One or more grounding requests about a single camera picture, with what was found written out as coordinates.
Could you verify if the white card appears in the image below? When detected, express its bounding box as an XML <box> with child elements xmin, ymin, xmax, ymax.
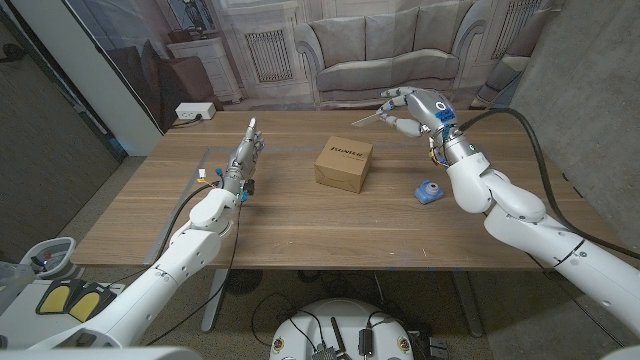
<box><xmin>351</xmin><ymin>112</ymin><xmax>387</xmax><ymax>128</ymax></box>

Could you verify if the grey white headset device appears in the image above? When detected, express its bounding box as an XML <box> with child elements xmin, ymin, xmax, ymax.
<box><xmin>19</xmin><ymin>236</ymin><xmax>84</xmax><ymax>280</ymax></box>

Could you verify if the black power adapter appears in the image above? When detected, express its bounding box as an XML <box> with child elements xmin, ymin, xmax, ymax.
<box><xmin>357</xmin><ymin>327</ymin><xmax>374</xmax><ymax>357</ymax></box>

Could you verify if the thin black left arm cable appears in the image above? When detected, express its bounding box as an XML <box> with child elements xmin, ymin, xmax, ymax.
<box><xmin>144</xmin><ymin>200</ymin><xmax>243</xmax><ymax>347</ymax></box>

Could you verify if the blue toy camera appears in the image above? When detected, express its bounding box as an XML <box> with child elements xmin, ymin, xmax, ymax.
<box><xmin>413</xmin><ymin>180</ymin><xmax>445</xmax><ymax>206</ymax></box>

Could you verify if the brown cardboard packing box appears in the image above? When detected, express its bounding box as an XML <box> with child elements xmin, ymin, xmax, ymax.
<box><xmin>313</xmin><ymin>135</ymin><xmax>374</xmax><ymax>195</ymax></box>

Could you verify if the grey table leg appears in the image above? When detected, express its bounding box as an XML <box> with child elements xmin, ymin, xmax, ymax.
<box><xmin>452</xmin><ymin>269</ymin><xmax>485</xmax><ymax>338</ymax></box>
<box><xmin>200</xmin><ymin>268</ymin><xmax>229</xmax><ymax>334</ymax></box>

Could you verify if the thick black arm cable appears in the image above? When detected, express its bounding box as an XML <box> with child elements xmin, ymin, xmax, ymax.
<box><xmin>457</xmin><ymin>107</ymin><xmax>640</xmax><ymax>262</ymax></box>
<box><xmin>147</xmin><ymin>182</ymin><xmax>221</xmax><ymax>271</ymax></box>

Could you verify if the printed living room backdrop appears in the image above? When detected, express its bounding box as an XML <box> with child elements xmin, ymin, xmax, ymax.
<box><xmin>64</xmin><ymin>0</ymin><xmax>566</xmax><ymax>134</ymax></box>

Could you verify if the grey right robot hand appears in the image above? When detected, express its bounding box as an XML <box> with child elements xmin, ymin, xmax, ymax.
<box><xmin>379</xmin><ymin>86</ymin><xmax>477</xmax><ymax>168</ymax></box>

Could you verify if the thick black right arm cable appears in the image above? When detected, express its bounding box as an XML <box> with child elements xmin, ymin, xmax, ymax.
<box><xmin>457</xmin><ymin>107</ymin><xmax>640</xmax><ymax>262</ymax></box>

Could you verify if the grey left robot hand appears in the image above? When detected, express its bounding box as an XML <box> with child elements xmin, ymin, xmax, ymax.
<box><xmin>219</xmin><ymin>117</ymin><xmax>265</xmax><ymax>199</ymax></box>

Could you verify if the black antenna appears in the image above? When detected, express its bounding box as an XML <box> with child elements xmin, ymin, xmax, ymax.
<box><xmin>329</xmin><ymin>316</ymin><xmax>351</xmax><ymax>360</ymax></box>

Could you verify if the yellow black foot pedal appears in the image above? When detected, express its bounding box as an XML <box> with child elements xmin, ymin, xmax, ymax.
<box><xmin>35</xmin><ymin>279</ymin><xmax>77</xmax><ymax>315</ymax></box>
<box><xmin>67</xmin><ymin>282</ymin><xmax>117</xmax><ymax>324</ymax></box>

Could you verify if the white power strip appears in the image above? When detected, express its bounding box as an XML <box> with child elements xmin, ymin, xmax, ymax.
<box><xmin>174</xmin><ymin>101</ymin><xmax>217</xmax><ymax>121</ymax></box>

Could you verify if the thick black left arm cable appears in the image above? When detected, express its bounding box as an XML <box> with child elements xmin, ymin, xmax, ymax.
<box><xmin>147</xmin><ymin>182</ymin><xmax>221</xmax><ymax>271</ymax></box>

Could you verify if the black round floor fan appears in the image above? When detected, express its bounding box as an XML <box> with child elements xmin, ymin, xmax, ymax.
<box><xmin>223</xmin><ymin>269</ymin><xmax>264</xmax><ymax>296</ymax></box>

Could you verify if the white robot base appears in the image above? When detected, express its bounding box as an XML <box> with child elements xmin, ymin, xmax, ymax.
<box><xmin>268</xmin><ymin>298</ymin><xmax>415</xmax><ymax>360</ymax></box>

